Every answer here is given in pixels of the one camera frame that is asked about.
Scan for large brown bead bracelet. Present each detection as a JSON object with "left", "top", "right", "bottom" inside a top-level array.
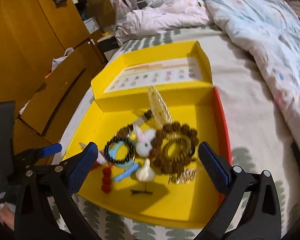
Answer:
[{"left": 149, "top": 121, "right": 200, "bottom": 176}]

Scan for red ball hair tie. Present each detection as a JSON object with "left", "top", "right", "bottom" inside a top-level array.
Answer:
[{"left": 101, "top": 167, "right": 112, "bottom": 194}]

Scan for white plastic bag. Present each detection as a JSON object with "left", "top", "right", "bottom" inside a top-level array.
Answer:
[{"left": 51, "top": 47, "right": 74, "bottom": 72}]

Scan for light blue hair clip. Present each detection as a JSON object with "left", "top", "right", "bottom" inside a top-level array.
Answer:
[{"left": 113, "top": 163, "right": 139, "bottom": 182}]

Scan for light blue silicone bracelet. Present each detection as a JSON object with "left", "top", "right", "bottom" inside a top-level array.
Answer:
[{"left": 108, "top": 141, "right": 140, "bottom": 169}]

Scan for pink white blanket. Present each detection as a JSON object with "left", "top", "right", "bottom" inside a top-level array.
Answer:
[{"left": 115, "top": 0, "right": 213, "bottom": 46}]

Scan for wooden wardrobe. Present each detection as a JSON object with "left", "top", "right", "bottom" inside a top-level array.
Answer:
[{"left": 0, "top": 0, "right": 107, "bottom": 153}]

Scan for black bobby pin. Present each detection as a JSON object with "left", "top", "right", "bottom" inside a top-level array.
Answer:
[{"left": 131, "top": 190, "right": 153, "bottom": 195}]

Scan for small brown bead bracelet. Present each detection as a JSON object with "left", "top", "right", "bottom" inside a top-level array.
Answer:
[{"left": 163, "top": 137, "right": 197, "bottom": 164}]

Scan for yellow cardboard box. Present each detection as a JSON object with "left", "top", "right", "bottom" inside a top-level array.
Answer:
[{"left": 61, "top": 40, "right": 233, "bottom": 230}]

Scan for gold chain earrings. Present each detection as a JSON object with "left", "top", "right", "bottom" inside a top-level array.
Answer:
[{"left": 169, "top": 169, "right": 197, "bottom": 184}]

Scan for black bead bracelet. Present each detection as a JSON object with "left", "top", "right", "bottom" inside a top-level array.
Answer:
[{"left": 103, "top": 134, "right": 136, "bottom": 165}]

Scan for floral white duvet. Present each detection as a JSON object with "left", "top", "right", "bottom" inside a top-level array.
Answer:
[{"left": 205, "top": 0, "right": 300, "bottom": 150}]

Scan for pearl hair claw clip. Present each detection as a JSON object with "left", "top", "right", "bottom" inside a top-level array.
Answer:
[{"left": 147, "top": 86, "right": 172, "bottom": 128}]

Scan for white bunny pompom hair tie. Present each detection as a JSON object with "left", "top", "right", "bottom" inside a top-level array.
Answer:
[{"left": 133, "top": 124, "right": 157, "bottom": 157}]

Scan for cream bow hair clip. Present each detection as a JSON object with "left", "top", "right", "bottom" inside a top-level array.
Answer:
[{"left": 135, "top": 158, "right": 156, "bottom": 182}]

